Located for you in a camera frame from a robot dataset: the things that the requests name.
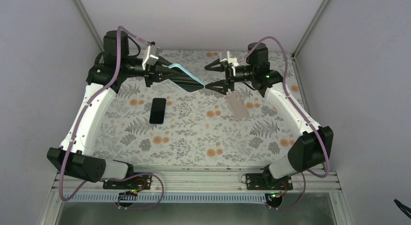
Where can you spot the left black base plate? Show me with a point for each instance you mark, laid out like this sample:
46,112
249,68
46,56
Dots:
134,184

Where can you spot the cream white phone case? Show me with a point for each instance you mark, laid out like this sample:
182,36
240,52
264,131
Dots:
237,105

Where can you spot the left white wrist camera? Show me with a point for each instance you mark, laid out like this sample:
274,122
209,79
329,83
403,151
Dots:
151,56

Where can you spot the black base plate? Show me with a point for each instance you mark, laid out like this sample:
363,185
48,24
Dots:
134,184
258,181

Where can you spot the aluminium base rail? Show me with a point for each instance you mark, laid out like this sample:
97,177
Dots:
223,180

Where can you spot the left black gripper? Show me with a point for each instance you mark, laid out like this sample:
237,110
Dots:
154,72

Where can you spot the black phone with blue edge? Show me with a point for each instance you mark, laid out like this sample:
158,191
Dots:
157,112

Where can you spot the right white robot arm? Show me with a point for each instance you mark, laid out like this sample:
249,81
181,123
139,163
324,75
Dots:
314,142

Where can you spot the black object at corner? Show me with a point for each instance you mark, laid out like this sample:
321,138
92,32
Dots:
405,209

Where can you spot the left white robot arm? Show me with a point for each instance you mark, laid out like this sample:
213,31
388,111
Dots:
114,65

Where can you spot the floral patterned table mat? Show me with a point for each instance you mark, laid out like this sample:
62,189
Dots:
199,128

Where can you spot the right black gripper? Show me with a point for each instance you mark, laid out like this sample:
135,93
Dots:
229,78

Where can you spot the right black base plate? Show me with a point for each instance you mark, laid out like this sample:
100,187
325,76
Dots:
258,181

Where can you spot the white slotted cable duct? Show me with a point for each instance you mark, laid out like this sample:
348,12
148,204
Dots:
111,197

